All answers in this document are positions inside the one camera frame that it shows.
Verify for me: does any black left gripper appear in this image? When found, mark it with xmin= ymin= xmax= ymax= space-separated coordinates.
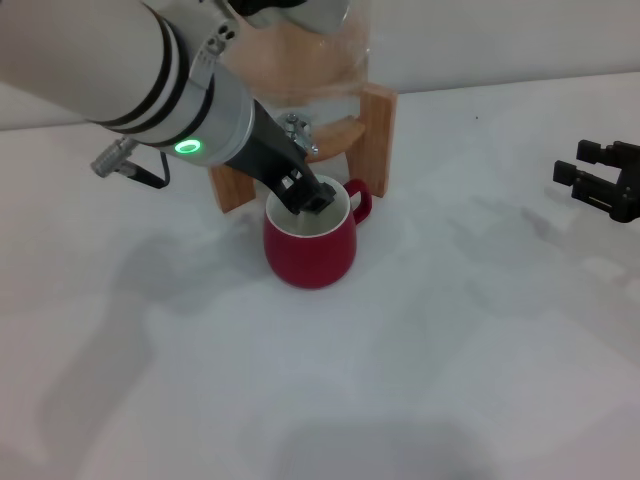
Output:
xmin=223 ymin=98 xmax=336 ymax=217

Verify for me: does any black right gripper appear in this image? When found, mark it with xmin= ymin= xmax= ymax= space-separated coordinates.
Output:
xmin=552 ymin=139 xmax=640 ymax=225

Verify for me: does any red ceramic cup white inside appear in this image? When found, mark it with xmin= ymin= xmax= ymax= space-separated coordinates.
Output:
xmin=263 ymin=174 xmax=374 ymax=290

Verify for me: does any chrome faucet tap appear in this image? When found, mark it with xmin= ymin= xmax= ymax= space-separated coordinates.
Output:
xmin=277 ymin=112 xmax=321 ymax=160

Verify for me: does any wooden dispenser stand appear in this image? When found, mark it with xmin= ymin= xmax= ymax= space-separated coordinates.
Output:
xmin=209 ymin=83 xmax=400 ymax=215

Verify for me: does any glass water dispenser jar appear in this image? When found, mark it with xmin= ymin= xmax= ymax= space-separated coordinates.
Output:
xmin=219 ymin=0 xmax=374 ymax=161

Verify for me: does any left wrist cable plug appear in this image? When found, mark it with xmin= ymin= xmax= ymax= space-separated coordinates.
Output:
xmin=89 ymin=137 xmax=171 ymax=191

